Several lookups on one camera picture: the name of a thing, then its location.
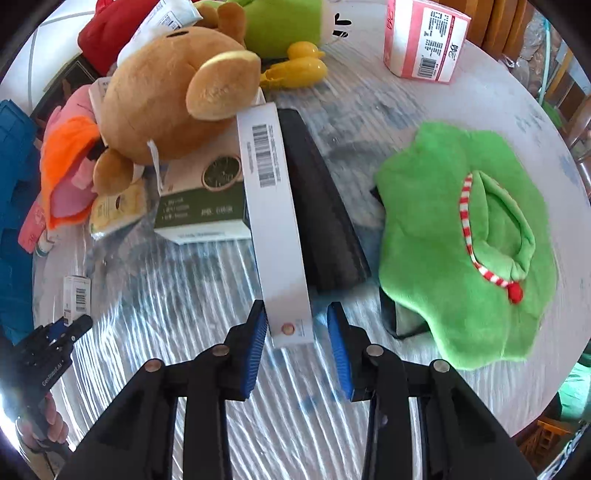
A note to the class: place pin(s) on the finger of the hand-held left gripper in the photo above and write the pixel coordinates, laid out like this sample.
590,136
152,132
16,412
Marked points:
78,325
54,330

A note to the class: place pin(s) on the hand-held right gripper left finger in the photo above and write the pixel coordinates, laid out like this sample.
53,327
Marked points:
256,350

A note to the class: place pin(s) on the red carrying case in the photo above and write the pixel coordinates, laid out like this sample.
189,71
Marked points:
111,32

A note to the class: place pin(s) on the narrow white box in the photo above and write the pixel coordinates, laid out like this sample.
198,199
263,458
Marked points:
96,97

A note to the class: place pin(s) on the green cloth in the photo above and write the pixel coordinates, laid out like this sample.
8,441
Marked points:
575,392

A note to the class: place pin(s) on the pink toilet paper pack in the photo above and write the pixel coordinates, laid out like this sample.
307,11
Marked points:
415,41

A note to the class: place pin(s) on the long white box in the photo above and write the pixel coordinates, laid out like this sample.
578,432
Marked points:
277,230

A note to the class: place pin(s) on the wooden wall pillar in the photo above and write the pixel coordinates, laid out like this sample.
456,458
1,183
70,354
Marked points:
503,18

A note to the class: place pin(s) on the small white green bottle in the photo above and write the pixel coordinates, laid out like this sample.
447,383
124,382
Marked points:
45,247

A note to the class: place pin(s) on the green plush toy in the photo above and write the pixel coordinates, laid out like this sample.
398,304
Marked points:
281,25

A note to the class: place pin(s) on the pink box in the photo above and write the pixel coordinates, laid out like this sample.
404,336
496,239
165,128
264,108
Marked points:
31,228

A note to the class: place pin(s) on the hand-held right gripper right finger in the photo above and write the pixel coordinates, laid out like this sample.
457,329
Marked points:
341,355

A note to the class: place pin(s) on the white medicine box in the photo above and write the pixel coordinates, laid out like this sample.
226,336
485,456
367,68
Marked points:
157,30

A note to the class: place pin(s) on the pink and orange plush toy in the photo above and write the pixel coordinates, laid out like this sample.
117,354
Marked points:
69,152

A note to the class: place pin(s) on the yellow snack packet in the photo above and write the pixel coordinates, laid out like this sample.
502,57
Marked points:
117,207

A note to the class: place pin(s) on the person's left hand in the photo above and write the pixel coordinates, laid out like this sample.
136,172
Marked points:
51,422

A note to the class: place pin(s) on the blue plastic crate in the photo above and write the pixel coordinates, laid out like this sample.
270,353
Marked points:
16,194

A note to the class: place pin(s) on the yellow duck clamp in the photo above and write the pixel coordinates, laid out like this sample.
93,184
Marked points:
300,69

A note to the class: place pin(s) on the green plush hat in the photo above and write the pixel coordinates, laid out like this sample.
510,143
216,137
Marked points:
429,230

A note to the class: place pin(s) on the black bag roll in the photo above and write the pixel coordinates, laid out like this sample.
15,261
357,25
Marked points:
323,207

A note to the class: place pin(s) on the small white barcode box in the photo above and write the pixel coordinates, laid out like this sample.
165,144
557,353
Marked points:
76,295

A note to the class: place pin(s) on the black gift box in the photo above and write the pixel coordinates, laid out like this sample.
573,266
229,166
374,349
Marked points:
64,81

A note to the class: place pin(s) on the green white watch box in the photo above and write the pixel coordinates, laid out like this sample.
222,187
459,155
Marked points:
203,217

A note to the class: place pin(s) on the brown bear plush toy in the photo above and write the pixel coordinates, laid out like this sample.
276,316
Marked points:
161,97

